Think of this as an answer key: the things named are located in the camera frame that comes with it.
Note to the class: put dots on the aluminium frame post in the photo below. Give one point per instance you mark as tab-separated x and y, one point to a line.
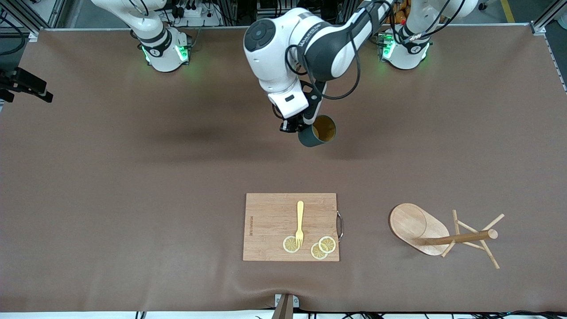
542	24
24	17

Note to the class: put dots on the bamboo cutting board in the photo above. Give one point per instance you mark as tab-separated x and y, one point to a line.
270	221

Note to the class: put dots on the white power strip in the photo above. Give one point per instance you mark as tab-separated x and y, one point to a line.
191	11

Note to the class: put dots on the brown table cover sheet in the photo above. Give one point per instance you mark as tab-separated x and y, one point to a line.
133	177

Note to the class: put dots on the lemon slice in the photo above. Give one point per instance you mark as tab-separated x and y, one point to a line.
289	244
328	244
316	253

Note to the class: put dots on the pile of orange items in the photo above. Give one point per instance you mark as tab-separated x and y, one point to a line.
398	15

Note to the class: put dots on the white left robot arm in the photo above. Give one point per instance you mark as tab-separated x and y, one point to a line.
270	57

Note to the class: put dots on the dark green ribbed cup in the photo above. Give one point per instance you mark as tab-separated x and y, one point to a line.
308	139

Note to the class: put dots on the wooden cup rack tree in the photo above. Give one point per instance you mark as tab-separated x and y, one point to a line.
412	223

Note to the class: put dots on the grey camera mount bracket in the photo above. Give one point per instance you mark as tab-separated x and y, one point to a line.
285	310

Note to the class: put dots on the yellow plastic fork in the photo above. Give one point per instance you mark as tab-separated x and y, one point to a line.
300	217

